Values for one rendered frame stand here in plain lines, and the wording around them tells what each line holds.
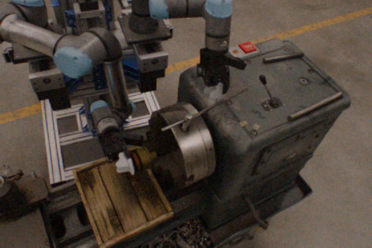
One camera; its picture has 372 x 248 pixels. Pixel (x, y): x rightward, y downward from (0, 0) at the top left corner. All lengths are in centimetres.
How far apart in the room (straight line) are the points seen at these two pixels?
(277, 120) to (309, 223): 142
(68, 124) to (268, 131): 168
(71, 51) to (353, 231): 220
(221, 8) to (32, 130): 216
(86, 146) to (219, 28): 162
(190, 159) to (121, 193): 39
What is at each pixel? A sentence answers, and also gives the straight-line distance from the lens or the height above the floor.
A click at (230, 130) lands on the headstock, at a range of 114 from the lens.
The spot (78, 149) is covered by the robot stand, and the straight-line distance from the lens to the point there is 236.
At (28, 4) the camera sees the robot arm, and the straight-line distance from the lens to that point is 149.
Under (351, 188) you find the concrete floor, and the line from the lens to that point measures 282.
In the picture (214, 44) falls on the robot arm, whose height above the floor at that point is 155.
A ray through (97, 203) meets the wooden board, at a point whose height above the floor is 89.
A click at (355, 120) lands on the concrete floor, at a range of 331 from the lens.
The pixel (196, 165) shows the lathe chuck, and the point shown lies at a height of 115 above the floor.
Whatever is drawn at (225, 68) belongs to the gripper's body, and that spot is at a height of 146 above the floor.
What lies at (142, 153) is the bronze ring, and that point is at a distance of 120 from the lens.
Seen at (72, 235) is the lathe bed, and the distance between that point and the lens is 139.
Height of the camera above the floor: 213
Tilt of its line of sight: 49 degrees down
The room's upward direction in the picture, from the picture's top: 9 degrees clockwise
